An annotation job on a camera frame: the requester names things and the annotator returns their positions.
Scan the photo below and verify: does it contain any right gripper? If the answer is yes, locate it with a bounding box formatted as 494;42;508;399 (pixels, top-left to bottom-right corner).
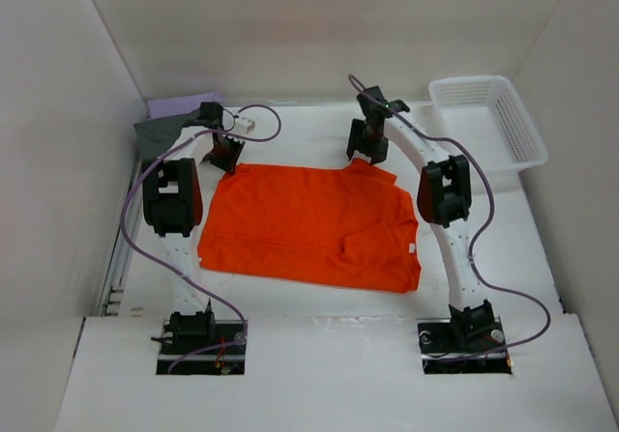
347;119;390;166

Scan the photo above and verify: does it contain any grey t-shirt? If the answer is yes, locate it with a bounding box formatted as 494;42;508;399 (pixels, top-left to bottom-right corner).
134;109;214;171

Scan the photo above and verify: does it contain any purple t-shirt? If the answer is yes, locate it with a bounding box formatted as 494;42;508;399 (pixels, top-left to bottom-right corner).
147;92;223;119

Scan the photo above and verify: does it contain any orange t-shirt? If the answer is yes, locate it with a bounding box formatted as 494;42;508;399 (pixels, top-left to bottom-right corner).
197;158;422;294

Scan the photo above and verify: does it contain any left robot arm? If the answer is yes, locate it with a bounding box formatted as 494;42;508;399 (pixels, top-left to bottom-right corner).
134;101;245;354

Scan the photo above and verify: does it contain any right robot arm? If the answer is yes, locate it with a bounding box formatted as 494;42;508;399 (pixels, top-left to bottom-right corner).
346;86;496;355

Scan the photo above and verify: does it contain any white plastic laundry basket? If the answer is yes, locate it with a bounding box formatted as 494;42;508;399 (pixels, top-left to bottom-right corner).
428;75;548;175

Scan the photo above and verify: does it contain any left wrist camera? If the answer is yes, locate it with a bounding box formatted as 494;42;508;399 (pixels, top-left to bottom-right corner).
233;117;256;135

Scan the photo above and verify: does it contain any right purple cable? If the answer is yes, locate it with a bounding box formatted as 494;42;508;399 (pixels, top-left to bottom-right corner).
347;72;551;360

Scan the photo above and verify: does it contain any aluminium rail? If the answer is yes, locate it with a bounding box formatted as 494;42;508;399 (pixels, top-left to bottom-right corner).
94;97;168;317

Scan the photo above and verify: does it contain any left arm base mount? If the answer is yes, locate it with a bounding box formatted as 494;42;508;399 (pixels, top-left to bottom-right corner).
151;307;247;376

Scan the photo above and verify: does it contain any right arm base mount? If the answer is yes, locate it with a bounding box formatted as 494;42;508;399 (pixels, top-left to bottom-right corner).
417;319;512;375

